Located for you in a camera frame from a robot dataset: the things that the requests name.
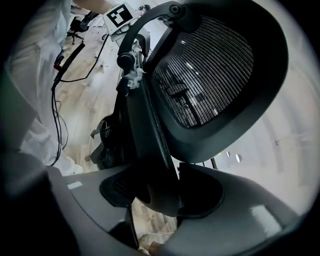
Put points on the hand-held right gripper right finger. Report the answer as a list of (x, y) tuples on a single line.
[(240, 220)]

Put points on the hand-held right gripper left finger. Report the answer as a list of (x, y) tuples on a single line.
[(85, 190)]

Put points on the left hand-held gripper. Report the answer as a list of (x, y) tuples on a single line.
[(119, 17)]

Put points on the black mesh office chair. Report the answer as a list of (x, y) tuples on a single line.
[(212, 75)]

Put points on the person's left forearm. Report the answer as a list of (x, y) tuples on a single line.
[(97, 5)]

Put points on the black swivel chair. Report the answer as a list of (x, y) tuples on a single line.
[(79, 26)]

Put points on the white crumpled tape wad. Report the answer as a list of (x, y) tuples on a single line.
[(135, 77)]

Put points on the oval ceiling light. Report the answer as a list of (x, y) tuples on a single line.
[(238, 157), (228, 154)]

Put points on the person's light clothing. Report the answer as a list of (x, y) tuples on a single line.
[(32, 75)]

